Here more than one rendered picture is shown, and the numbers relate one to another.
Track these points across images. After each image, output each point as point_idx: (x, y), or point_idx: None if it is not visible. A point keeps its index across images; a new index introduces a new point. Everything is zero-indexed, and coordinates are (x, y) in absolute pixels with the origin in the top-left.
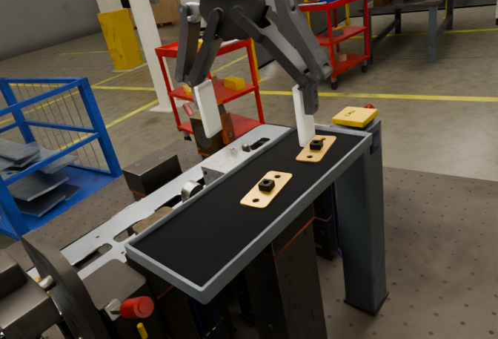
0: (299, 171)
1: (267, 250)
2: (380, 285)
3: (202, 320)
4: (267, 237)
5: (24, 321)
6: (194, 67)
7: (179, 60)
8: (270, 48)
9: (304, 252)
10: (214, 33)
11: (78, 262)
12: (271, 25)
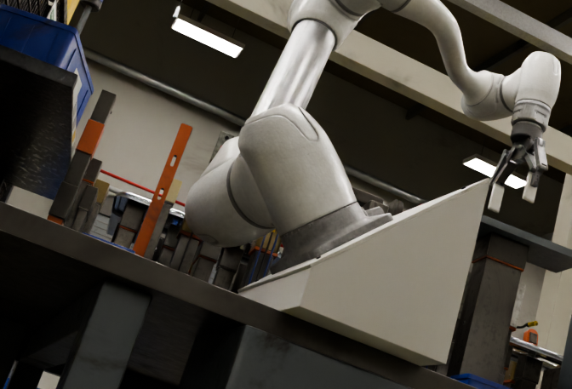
0: None
1: (485, 252)
2: None
3: None
4: (485, 219)
5: (377, 204)
6: (498, 174)
7: (494, 173)
8: (527, 158)
9: (507, 283)
10: (511, 157)
11: None
12: (534, 156)
